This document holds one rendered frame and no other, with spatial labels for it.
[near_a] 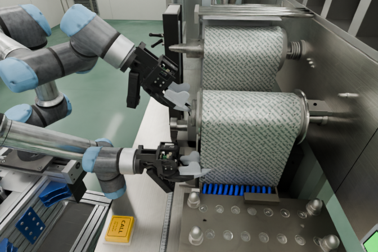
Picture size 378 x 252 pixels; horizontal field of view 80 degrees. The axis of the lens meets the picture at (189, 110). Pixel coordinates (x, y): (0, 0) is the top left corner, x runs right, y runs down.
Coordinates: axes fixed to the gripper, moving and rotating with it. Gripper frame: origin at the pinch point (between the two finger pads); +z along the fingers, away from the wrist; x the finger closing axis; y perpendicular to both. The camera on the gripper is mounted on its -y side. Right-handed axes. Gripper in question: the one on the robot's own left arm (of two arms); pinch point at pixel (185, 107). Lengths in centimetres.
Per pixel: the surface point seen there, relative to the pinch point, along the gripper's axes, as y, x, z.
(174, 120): -6.3, 0.9, 0.8
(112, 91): -170, 205, -10
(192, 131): -4.7, -1.1, 6.7
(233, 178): -5.3, -8.4, 23.4
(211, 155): -2.6, -8.4, 12.2
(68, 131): -183, 122, -25
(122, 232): -36.4, -19.7, 7.3
